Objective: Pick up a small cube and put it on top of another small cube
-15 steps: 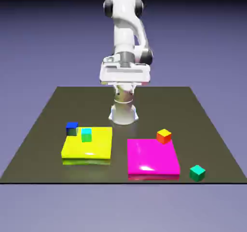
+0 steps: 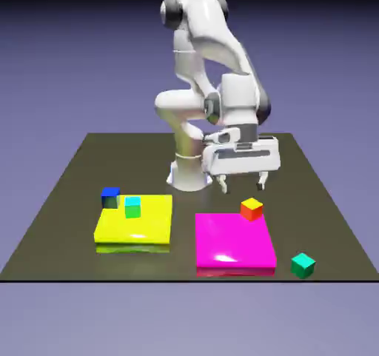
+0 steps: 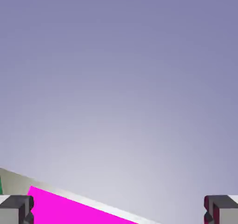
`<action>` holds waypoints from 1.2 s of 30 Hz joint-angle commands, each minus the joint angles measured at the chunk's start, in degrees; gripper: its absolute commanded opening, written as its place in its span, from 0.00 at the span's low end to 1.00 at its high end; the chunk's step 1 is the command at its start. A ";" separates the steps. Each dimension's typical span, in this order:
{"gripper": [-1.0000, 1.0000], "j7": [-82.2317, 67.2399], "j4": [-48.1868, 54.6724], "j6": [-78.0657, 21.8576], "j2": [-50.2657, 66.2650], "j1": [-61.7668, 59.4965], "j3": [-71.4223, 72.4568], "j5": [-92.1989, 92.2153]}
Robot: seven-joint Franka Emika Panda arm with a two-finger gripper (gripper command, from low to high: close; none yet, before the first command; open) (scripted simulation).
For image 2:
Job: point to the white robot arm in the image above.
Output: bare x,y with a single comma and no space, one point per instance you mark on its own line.
207,48

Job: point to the small orange cube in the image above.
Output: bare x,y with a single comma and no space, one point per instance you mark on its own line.
251,209

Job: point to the small cyan cube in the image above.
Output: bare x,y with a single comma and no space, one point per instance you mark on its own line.
132,208

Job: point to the large yellow box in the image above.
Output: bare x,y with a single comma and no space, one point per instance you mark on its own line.
139,219

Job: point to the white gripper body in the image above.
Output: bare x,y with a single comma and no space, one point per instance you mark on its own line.
245,160

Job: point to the small blue cube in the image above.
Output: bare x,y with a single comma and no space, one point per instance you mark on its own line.
110,197

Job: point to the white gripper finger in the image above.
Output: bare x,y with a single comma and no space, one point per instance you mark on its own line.
262,179
222,183

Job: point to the small green cube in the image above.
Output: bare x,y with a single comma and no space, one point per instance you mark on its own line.
302,265

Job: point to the large magenta box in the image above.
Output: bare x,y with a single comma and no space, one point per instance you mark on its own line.
234,240

